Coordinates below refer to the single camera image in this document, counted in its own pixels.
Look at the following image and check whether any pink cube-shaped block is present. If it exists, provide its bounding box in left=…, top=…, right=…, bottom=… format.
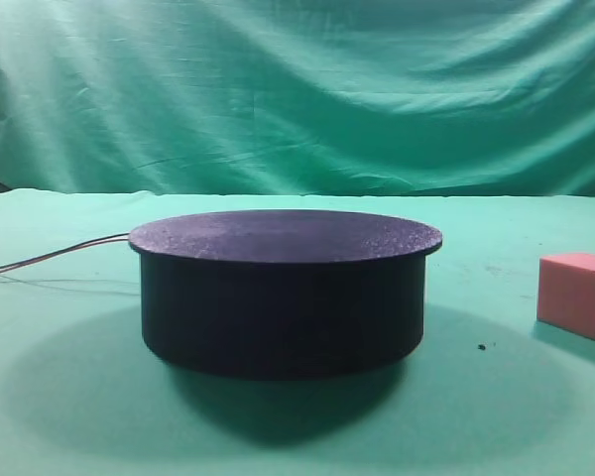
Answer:
left=536, top=253, right=595, bottom=340

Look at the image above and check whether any black round turntable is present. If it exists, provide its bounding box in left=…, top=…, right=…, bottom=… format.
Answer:
left=128, top=209, right=443, bottom=381

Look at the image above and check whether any green backdrop cloth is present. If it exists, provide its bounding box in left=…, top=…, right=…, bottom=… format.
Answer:
left=0, top=1, right=595, bottom=196

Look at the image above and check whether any green table cloth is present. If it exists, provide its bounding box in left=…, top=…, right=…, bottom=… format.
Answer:
left=0, top=189, right=595, bottom=475

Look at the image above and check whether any red thin cable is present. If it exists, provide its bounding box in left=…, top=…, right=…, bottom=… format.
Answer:
left=0, top=233, right=131, bottom=272

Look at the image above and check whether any black thin cable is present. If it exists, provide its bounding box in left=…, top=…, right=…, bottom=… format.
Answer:
left=0, top=238, right=131, bottom=280

